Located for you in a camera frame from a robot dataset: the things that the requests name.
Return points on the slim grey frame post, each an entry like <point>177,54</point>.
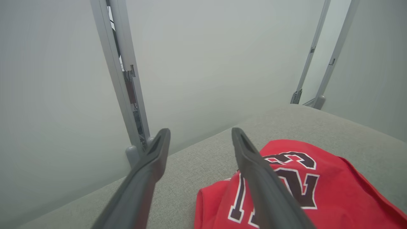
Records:
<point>313,44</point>

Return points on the grey frame post round foot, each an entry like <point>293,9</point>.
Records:
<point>337,47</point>

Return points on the red shorts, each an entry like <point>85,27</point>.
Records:
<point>343,197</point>

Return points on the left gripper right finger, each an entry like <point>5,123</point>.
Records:
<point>270,203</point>

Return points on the grey double partition post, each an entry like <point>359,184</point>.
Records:
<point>109,63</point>

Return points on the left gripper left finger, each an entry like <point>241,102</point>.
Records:
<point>140,197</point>

